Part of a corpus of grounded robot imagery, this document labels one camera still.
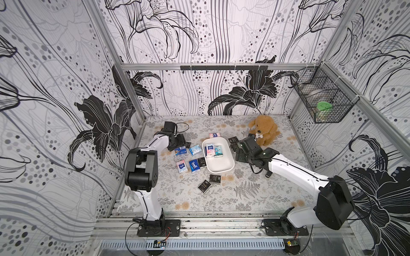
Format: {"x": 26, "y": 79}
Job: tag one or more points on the black tissue pack right upper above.
{"x": 233, "y": 140}

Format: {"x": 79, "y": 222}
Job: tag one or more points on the blue pink tissue pack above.
{"x": 211, "y": 151}

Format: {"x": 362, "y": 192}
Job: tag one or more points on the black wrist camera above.
{"x": 250, "y": 144}
{"x": 169, "y": 127}

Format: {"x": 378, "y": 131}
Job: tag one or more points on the black tissue pack right lower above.
{"x": 234, "y": 147}

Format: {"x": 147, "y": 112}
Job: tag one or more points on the black wire wall basket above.
{"x": 313, "y": 85}

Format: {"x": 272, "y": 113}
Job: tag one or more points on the black tissue pack near box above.
{"x": 202, "y": 162}

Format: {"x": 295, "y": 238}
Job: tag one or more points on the brown plush dog toy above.
{"x": 265, "y": 130}

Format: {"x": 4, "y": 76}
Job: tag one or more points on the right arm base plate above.
{"x": 277, "y": 227}

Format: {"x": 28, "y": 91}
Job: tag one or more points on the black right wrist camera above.
{"x": 250, "y": 144}

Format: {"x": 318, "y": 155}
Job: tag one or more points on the white plastic storage box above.
{"x": 218, "y": 165}

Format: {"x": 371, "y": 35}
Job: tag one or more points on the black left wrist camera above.
{"x": 169, "y": 127}

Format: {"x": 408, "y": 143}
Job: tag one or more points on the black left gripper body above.
{"x": 176, "y": 141}

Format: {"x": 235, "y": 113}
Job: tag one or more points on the white slotted cable duct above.
{"x": 196, "y": 244}

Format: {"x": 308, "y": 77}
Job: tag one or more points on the black tissue pack front right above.
{"x": 215, "y": 179}

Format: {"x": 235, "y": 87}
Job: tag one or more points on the black marker pen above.
{"x": 268, "y": 174}

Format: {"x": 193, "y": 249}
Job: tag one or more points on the green lidded cup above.
{"x": 322, "y": 110}

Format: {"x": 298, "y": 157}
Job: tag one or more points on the teal tissue pack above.
{"x": 218, "y": 151}

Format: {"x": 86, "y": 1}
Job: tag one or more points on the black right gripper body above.
{"x": 241, "y": 151}

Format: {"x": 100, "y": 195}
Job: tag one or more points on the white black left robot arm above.
{"x": 141, "y": 171}

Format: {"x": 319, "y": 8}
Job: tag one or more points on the dark blue Tempo tissue pack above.
{"x": 194, "y": 166}

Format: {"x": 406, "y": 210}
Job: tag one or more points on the light blue tissue pack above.
{"x": 194, "y": 150}

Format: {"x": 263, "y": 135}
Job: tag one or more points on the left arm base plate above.
{"x": 160, "y": 228}

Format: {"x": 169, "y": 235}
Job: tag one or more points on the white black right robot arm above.
{"x": 333, "y": 200}

